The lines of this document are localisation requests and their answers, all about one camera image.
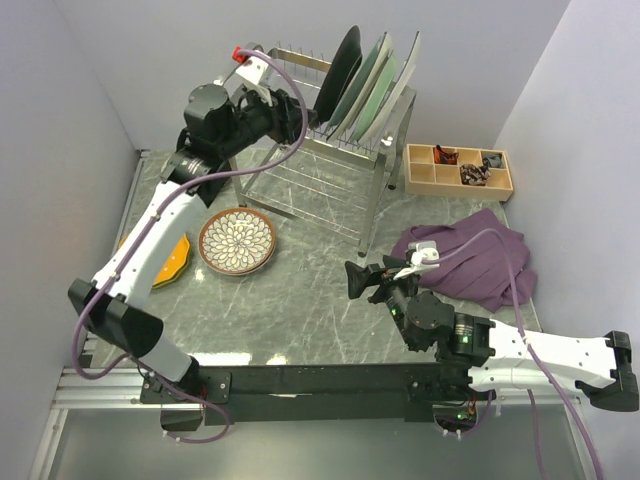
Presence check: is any grey item in tray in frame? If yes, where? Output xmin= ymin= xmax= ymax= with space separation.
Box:
xmin=482 ymin=153 xmax=504 ymax=169

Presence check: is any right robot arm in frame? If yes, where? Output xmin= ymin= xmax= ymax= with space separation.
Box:
xmin=345 ymin=258 xmax=639 ymax=412

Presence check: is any cream square plate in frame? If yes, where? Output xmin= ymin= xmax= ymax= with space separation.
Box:
xmin=346 ymin=33 xmax=397 ymax=143

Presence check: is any orange black item in tray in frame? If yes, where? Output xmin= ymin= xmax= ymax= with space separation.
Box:
xmin=434 ymin=145 xmax=459 ymax=165

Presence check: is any dark brown rimmed plate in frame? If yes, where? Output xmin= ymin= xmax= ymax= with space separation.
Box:
xmin=310 ymin=25 xmax=362 ymax=128

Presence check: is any light green plate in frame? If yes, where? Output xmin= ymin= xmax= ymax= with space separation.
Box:
xmin=350 ymin=52 xmax=397 ymax=143

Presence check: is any aluminium rail frame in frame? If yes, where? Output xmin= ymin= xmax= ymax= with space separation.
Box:
xmin=27 ymin=148 xmax=201 ymax=480

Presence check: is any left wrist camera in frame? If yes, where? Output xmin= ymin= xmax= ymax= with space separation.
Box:
xmin=232 ymin=47 xmax=273 ymax=106

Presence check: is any black base beam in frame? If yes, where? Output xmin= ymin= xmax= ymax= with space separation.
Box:
xmin=139 ymin=363 xmax=491 ymax=432

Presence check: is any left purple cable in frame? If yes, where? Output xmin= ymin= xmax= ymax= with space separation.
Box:
xmin=72 ymin=47 xmax=309 ymax=446

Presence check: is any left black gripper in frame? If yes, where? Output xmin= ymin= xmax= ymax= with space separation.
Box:
xmin=218 ymin=84 xmax=319 ymax=159

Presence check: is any white square plate black rim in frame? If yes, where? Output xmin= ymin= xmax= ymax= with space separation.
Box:
xmin=370 ymin=31 xmax=422 ymax=137

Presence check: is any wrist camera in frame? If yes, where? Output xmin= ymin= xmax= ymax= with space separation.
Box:
xmin=394 ymin=241 xmax=440 ymax=280
xmin=232 ymin=47 xmax=273 ymax=106

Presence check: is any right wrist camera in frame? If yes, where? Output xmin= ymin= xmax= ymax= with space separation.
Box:
xmin=394 ymin=241 xmax=440 ymax=280

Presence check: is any orange dotted scalloped plate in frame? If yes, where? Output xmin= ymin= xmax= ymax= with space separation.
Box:
xmin=159 ymin=234 xmax=191 ymax=272

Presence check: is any wooden compartment tray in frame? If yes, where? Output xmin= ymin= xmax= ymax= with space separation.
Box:
xmin=404 ymin=144 xmax=514 ymax=202

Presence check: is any steel dish rack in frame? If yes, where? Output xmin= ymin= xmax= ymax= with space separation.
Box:
xmin=211 ymin=40 xmax=418 ymax=247

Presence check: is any purple cloth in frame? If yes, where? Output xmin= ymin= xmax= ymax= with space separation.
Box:
xmin=391 ymin=209 xmax=538 ymax=313

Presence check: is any floral patterned plate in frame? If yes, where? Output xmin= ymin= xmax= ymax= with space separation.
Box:
xmin=198 ymin=207 xmax=276 ymax=276
xmin=200 ymin=236 xmax=275 ymax=276

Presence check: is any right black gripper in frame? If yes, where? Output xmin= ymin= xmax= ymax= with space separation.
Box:
xmin=344 ymin=255 xmax=423 ymax=351

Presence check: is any dark teal round plate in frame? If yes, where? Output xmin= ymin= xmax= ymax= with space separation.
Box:
xmin=326 ymin=32 xmax=393 ymax=140

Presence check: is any patterned cloth item in tray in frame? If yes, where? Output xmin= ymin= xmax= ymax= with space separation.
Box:
xmin=460 ymin=164 xmax=491 ymax=186

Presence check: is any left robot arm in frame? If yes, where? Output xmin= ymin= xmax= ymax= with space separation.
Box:
xmin=68 ymin=83 xmax=317 ymax=402

